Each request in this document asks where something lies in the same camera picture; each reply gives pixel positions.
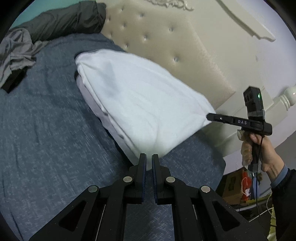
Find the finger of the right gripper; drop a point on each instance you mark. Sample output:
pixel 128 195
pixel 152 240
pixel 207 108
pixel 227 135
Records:
pixel 219 118

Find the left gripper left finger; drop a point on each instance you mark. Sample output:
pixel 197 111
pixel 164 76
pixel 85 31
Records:
pixel 98 213

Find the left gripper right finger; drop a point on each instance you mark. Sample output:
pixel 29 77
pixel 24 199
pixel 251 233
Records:
pixel 199 213

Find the white polo shirt black collar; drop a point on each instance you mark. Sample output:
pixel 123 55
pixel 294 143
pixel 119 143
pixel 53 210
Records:
pixel 149 108

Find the person right forearm dark sleeve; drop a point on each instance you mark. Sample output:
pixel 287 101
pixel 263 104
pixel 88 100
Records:
pixel 283 196

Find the folded white clothes stack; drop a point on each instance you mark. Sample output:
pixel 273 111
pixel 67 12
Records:
pixel 106 122

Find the person right hand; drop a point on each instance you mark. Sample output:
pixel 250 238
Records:
pixel 272 163

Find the floor clutter bags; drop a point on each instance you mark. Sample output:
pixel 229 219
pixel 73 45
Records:
pixel 250 195

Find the cream tufted headboard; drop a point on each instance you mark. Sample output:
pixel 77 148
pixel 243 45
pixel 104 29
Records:
pixel 218 48

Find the blue patterned bed sheet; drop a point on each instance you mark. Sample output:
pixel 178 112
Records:
pixel 53 147

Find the black garment under grey shirt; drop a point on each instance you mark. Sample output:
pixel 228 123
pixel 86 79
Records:
pixel 14 79

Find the dark grey rolled duvet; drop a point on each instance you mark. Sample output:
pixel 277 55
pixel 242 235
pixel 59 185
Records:
pixel 85 17

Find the grey crumpled shirt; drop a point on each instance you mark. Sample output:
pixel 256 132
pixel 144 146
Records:
pixel 18 52

